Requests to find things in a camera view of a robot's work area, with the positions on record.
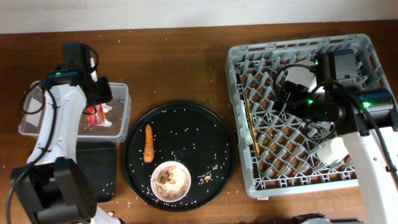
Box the white tissue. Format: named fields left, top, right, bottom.
left=100, top=103, right=112, bottom=127

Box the red snack wrapper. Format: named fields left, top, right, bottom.
left=84, top=104, right=106, bottom=128

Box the wooden chopstick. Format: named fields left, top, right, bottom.
left=243, top=90, right=260, bottom=158

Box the white plastic fork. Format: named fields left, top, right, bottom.
left=240, top=100, right=253, bottom=146

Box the white paper cup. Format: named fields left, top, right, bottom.
left=317, top=137, right=348, bottom=165

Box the orange carrot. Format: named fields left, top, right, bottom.
left=143, top=124, right=155, bottom=163

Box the pink bowl with food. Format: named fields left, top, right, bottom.
left=150, top=161, right=192, bottom=203

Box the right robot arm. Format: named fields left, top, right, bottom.
left=272, top=50, right=397, bottom=223

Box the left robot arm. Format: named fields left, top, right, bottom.
left=6, top=71, right=122, bottom=223

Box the grey plastic dishwasher rack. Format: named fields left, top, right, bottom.
left=225, top=34, right=388, bottom=200

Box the black rectangular tray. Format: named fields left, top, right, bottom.
left=76, top=142, right=117, bottom=203

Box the clear plastic bin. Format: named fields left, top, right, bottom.
left=18, top=82, right=131, bottom=142

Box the round black serving tray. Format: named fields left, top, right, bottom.
left=123, top=102, right=234, bottom=212

